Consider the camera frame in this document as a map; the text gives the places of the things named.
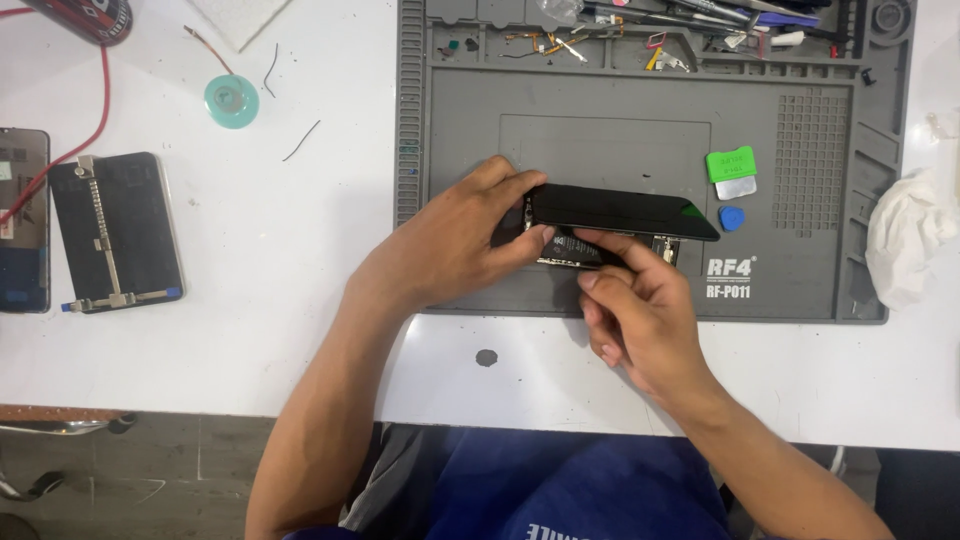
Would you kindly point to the person's right hand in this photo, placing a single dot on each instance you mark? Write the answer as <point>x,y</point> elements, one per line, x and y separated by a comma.
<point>645,322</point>

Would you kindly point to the black phone screen panel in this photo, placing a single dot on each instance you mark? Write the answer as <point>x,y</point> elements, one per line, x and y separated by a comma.
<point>622,211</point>

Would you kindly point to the metal phone holder clamp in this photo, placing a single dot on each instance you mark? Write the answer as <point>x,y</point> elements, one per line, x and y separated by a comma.
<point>105,240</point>

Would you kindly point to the person's left hand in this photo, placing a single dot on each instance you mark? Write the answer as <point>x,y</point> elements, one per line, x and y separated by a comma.
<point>442,240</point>

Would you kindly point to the grey silicone repair mat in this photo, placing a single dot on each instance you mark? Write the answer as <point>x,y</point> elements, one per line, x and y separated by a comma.
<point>645,135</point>

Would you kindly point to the phone body with battery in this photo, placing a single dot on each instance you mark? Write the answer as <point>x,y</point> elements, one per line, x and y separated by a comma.
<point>577,249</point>

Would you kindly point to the dark phone with cracked back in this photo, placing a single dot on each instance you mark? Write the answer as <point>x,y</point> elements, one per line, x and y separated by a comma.
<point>22,240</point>

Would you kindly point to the crumpled white tissue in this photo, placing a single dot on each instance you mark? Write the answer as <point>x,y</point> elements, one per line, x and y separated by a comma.
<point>907,236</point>

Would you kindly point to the teal suction cup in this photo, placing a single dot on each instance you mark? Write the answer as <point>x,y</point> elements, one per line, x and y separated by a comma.
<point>231,101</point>

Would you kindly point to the heap of repair tools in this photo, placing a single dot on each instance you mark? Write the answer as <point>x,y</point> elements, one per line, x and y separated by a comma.
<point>720,19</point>

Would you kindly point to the metal chair leg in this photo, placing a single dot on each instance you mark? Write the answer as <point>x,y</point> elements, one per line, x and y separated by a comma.
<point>67,426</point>

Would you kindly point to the red and black can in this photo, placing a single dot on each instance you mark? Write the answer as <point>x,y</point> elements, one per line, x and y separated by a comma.
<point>90,16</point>

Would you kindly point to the black phone in metal clamp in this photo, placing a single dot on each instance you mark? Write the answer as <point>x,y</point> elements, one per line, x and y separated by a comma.
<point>142,225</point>

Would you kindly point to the small black screw part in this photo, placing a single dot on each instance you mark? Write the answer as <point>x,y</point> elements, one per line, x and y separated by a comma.
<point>868,76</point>

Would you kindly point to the person's blue shirt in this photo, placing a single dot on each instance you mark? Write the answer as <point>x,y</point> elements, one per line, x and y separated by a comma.
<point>555,487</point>

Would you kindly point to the blue plastic opening pick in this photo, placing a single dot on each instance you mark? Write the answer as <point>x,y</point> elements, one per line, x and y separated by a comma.
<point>732,218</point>

